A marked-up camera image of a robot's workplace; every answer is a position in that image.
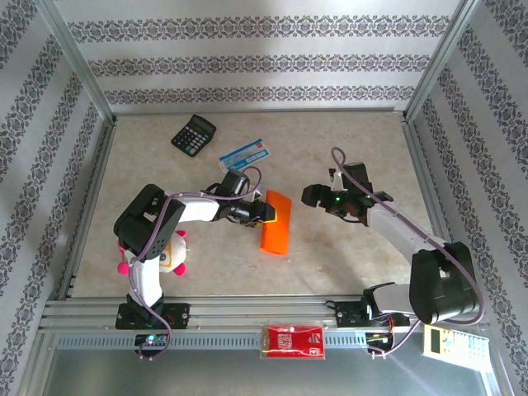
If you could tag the orange paper sheet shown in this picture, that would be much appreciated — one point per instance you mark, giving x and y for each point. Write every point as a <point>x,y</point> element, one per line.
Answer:
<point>278,235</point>

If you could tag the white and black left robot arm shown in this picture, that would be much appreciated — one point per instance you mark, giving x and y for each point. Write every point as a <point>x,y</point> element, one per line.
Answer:
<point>198,208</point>

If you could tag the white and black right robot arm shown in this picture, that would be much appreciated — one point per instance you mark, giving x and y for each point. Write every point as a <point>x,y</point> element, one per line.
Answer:
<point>396,224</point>

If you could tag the blue and white ticket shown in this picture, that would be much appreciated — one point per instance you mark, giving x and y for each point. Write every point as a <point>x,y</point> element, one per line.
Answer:
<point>243,156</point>

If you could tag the white plush toy pink paws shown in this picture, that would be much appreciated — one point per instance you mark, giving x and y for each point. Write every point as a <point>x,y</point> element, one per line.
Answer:
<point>177,251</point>

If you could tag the black calculator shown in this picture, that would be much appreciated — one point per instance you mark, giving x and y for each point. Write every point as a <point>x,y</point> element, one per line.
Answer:
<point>193,136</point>

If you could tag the red packet in clear sleeve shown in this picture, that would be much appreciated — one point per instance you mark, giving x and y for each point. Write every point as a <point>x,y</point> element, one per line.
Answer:
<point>293,341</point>

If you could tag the small circuit board green light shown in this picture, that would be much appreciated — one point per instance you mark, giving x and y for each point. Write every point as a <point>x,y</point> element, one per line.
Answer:
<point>150,339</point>

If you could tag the white remote control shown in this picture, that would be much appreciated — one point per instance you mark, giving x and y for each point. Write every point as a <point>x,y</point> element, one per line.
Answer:
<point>453,346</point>

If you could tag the aluminium side rail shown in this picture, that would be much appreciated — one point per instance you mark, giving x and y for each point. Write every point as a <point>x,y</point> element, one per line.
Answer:
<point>427,185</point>
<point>95,185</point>

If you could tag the aluminium mounting rail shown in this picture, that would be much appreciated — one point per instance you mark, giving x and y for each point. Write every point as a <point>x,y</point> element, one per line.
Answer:
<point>255,309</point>

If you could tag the aluminium back rail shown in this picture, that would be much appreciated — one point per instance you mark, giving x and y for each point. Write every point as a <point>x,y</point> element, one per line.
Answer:
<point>260,111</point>

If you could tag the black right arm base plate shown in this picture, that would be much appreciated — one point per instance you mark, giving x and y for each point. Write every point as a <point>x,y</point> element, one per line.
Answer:
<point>346,315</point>

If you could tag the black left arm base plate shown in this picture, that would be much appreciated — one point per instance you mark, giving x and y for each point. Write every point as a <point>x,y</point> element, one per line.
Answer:
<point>177,315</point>

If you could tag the aluminium frame post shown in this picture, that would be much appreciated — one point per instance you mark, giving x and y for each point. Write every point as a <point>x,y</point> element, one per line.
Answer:
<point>74,57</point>
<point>441,53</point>

